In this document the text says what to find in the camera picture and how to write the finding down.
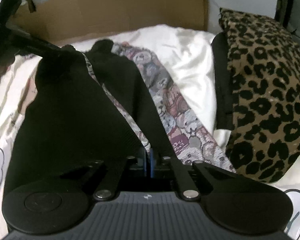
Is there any leopard print garment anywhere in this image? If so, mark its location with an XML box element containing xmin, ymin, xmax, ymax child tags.
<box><xmin>219</xmin><ymin>8</ymin><xmax>300</xmax><ymax>183</ymax></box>

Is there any brown cardboard sheet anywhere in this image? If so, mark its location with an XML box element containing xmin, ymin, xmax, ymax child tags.
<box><xmin>12</xmin><ymin>0</ymin><xmax>209</xmax><ymax>46</ymax></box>

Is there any white bear print duvet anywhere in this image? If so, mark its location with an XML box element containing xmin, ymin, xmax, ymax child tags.
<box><xmin>0</xmin><ymin>25</ymin><xmax>300</xmax><ymax>239</ymax></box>

